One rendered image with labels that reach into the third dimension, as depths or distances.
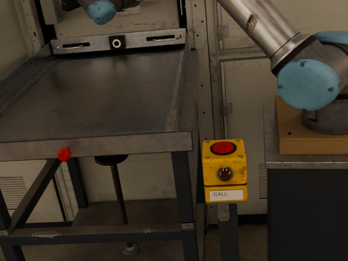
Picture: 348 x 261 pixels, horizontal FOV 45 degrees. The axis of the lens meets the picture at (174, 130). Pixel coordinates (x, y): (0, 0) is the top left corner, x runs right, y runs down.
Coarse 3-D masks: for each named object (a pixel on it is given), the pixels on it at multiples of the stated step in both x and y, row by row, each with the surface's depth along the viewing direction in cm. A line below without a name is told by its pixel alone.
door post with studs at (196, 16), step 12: (192, 0) 151; (192, 12) 153; (204, 12) 153; (192, 24) 155; (204, 24) 155; (192, 36) 157; (204, 36) 157; (192, 48) 159; (204, 48) 159; (204, 60) 161; (204, 72) 163; (204, 84) 165; (204, 96) 168; (204, 108) 170; (204, 120) 172; (216, 216) 195
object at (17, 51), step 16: (0, 0) 148; (16, 0) 155; (0, 16) 148; (16, 16) 157; (0, 32) 148; (16, 32) 157; (0, 48) 148; (16, 48) 157; (32, 48) 163; (0, 64) 148; (16, 64) 157; (0, 80) 148
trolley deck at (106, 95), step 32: (64, 64) 160; (96, 64) 156; (128, 64) 151; (160, 64) 147; (192, 64) 143; (32, 96) 131; (64, 96) 128; (96, 96) 125; (128, 96) 123; (160, 96) 120; (192, 96) 117; (0, 128) 112; (32, 128) 109; (64, 128) 107; (96, 128) 105; (128, 128) 103; (160, 128) 101; (192, 128) 101; (0, 160) 106
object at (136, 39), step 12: (84, 36) 164; (96, 36) 163; (108, 36) 162; (132, 36) 162; (144, 36) 161; (156, 36) 161; (168, 36) 161; (84, 48) 165; (96, 48) 165; (108, 48) 165
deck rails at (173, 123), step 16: (32, 64) 149; (48, 64) 161; (16, 80) 136; (32, 80) 145; (176, 80) 129; (0, 96) 126; (16, 96) 132; (176, 96) 100; (0, 112) 121; (176, 112) 97; (176, 128) 99
